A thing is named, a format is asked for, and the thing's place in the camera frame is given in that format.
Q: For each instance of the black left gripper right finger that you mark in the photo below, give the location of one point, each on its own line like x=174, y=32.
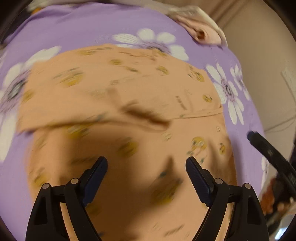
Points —
x=247, y=221

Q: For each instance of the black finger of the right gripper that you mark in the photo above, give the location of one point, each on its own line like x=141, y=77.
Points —
x=275, y=158

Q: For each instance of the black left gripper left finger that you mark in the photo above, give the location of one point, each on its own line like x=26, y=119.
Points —
x=46, y=221

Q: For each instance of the orange cartoon print baby garment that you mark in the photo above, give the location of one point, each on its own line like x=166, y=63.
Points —
x=146, y=112

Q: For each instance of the folded pink beige clothes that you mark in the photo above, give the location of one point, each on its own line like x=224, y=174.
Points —
x=199, y=25

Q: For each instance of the beige curtain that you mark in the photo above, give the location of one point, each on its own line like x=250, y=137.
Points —
x=221, y=11

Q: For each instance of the purple floral bed sheet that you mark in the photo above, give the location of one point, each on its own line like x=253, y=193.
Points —
x=58, y=29

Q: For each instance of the white wall power strip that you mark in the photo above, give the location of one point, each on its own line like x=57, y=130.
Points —
x=288, y=78

